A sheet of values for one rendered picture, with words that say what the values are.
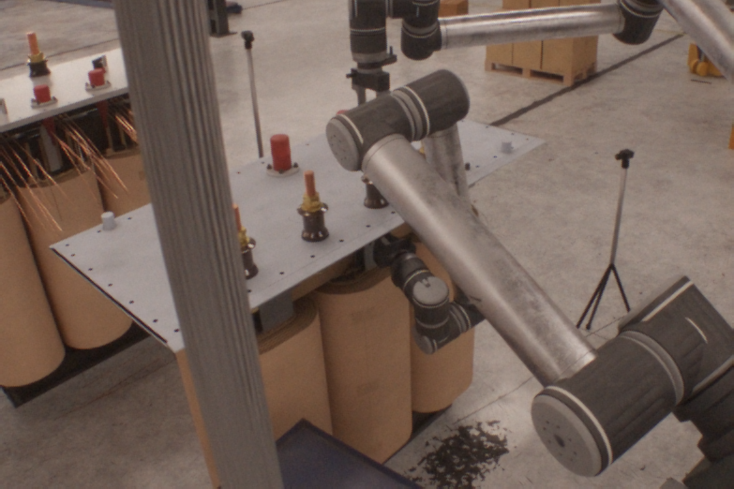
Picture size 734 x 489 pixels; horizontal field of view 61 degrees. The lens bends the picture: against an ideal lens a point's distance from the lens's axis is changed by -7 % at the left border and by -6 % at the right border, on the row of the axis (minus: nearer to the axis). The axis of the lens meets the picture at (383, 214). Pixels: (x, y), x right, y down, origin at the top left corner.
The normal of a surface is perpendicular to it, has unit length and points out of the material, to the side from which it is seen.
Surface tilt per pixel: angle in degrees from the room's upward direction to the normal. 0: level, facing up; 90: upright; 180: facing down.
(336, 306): 90
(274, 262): 0
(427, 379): 90
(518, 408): 0
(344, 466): 0
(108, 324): 90
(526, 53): 90
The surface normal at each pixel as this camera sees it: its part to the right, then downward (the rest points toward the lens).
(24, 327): 0.73, 0.29
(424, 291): -0.09, -0.73
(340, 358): -0.11, 0.46
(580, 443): -0.79, 0.41
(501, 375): -0.04, -0.89
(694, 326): 0.04, -0.59
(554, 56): -0.63, 0.38
